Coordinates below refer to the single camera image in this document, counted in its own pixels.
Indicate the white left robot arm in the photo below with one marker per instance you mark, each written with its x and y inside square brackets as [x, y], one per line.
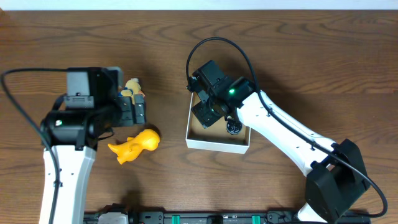
[74, 126]

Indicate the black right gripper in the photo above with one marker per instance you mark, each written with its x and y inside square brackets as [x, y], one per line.
[204, 117]

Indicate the plush yellow duck toy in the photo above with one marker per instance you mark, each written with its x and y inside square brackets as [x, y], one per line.
[131, 89]

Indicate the orange plastic duck toy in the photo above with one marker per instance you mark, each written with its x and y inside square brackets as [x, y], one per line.
[128, 151]

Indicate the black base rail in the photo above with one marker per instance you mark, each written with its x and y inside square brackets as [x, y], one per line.
[117, 213]

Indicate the white cardboard box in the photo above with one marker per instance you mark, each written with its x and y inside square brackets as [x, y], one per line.
[215, 138]

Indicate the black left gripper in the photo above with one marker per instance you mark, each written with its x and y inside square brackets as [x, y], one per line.
[131, 110]

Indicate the black round wheel toy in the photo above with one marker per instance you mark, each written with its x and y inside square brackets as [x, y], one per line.
[233, 127]

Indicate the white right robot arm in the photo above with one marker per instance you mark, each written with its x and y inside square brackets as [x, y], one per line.
[336, 176]

